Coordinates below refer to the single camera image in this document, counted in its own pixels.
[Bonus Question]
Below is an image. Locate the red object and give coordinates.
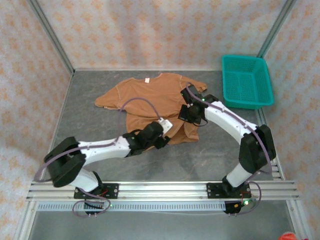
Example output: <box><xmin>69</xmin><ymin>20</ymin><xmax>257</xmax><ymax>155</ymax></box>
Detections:
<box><xmin>279</xmin><ymin>231</ymin><xmax>297</xmax><ymax>240</ymax></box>

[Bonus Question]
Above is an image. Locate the aluminium frame post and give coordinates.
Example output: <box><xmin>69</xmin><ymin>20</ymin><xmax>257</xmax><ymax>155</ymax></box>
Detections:
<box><xmin>256</xmin><ymin>0</ymin><xmax>298</xmax><ymax>60</ymax></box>
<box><xmin>26</xmin><ymin>0</ymin><xmax>76</xmax><ymax>76</ymax></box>

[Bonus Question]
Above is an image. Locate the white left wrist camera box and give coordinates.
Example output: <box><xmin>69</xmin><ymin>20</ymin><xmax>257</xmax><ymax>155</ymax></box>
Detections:
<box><xmin>157</xmin><ymin>118</ymin><xmax>174</xmax><ymax>132</ymax></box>

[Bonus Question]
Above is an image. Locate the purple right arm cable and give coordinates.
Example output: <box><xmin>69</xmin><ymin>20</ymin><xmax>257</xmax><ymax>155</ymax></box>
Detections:
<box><xmin>186</xmin><ymin>82</ymin><xmax>273</xmax><ymax>217</ymax></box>

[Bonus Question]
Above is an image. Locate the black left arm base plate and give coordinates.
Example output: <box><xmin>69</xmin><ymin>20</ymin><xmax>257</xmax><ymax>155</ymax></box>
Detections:
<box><xmin>73</xmin><ymin>183</ymin><xmax>119</xmax><ymax>200</ymax></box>

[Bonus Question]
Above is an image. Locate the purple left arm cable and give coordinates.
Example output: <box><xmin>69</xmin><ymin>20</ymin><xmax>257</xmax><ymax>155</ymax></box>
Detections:
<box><xmin>33</xmin><ymin>97</ymin><xmax>165</xmax><ymax>218</ymax></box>

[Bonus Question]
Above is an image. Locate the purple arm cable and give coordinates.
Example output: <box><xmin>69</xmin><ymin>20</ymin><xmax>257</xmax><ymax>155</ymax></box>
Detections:
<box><xmin>186</xmin><ymin>82</ymin><xmax>273</xmax><ymax>217</ymax></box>
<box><xmin>33</xmin><ymin>97</ymin><xmax>165</xmax><ymax>218</ymax></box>

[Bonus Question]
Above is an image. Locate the aluminium table edge rail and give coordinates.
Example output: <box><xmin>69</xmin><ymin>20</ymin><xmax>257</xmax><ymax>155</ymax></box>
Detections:
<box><xmin>13</xmin><ymin>69</ymin><xmax>76</xmax><ymax>240</ymax></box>
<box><xmin>256</xmin><ymin>108</ymin><xmax>312</xmax><ymax>240</ymax></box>
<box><xmin>72</xmin><ymin>67</ymin><xmax>223</xmax><ymax>72</ymax></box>

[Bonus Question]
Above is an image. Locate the brown t-shirt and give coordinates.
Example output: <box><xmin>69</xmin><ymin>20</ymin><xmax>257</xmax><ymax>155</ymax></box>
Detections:
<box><xmin>94</xmin><ymin>72</ymin><xmax>209</xmax><ymax>151</ymax></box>

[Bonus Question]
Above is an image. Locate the grey slotted cable duct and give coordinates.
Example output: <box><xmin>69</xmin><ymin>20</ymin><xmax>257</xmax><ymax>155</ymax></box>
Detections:
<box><xmin>34</xmin><ymin>201</ymin><xmax>227</xmax><ymax>213</ymax></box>

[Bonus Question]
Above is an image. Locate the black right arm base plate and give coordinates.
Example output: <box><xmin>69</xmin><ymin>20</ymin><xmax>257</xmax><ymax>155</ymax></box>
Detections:
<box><xmin>206</xmin><ymin>182</ymin><xmax>252</xmax><ymax>200</ymax></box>

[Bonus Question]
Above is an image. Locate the aluminium mounting rail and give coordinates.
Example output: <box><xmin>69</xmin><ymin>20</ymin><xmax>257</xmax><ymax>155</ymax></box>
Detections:
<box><xmin>26</xmin><ymin>181</ymin><xmax>300</xmax><ymax>202</ymax></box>

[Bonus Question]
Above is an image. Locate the teal plastic mesh basket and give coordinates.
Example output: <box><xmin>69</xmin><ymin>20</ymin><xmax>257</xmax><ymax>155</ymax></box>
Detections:
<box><xmin>221</xmin><ymin>54</ymin><xmax>275</xmax><ymax>110</ymax></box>

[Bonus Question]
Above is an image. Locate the black controller board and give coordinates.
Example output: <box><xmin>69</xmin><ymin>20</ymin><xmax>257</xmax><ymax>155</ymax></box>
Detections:
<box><xmin>224</xmin><ymin>199</ymin><xmax>255</xmax><ymax>216</ymax></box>

